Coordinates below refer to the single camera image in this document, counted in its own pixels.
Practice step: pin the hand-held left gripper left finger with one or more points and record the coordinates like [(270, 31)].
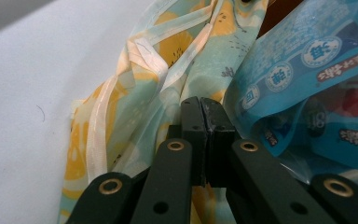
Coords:
[(194, 130)]

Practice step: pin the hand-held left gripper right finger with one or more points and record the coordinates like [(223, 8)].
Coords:
[(219, 130)]

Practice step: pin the blue snack packet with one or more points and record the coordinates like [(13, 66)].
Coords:
[(292, 77)]

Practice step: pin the white table sheet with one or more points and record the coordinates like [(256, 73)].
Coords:
[(28, 124)]

